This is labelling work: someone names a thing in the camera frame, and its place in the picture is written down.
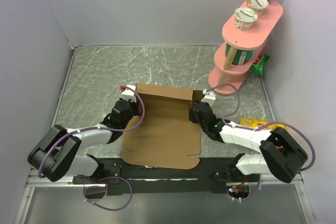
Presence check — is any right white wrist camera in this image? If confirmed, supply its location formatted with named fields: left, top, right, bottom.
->
left=201, top=89, right=216, bottom=106

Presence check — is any green chip bag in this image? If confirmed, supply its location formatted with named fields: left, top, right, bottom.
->
left=249, top=53, right=269, bottom=76

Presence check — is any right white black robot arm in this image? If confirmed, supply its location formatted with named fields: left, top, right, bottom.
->
left=189, top=101, right=308, bottom=183

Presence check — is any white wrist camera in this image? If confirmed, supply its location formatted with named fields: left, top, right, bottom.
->
left=201, top=89, right=216, bottom=106
left=120, top=85, right=137, bottom=102

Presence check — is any chobani yogurt cup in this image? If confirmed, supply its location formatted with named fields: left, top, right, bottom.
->
left=234, top=7, right=258, bottom=31
left=246, top=0, right=268, bottom=16

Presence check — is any brown cardboard box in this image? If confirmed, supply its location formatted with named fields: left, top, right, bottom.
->
left=120, top=83, right=203, bottom=170

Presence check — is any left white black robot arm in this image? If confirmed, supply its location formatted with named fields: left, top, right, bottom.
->
left=27, top=99, right=145, bottom=183

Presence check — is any green can on shelf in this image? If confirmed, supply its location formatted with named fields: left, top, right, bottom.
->
left=232, top=49, right=253, bottom=65

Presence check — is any middle Chobani yogurt cup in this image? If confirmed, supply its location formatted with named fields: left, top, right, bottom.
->
left=246, top=0, right=268, bottom=16

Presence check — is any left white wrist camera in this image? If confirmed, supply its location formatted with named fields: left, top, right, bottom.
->
left=120, top=85, right=137, bottom=102

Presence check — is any pink tiered wooden shelf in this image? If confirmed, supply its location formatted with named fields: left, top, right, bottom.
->
left=208, top=1, right=283, bottom=95

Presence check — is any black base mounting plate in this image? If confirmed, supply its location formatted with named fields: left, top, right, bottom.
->
left=70, top=155, right=263, bottom=196

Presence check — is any front Chobani yogurt cup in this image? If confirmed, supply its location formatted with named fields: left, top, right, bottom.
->
left=234, top=7, right=258, bottom=31

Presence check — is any yellow chip bag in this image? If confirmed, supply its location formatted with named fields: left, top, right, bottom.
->
left=240, top=118, right=286, bottom=130

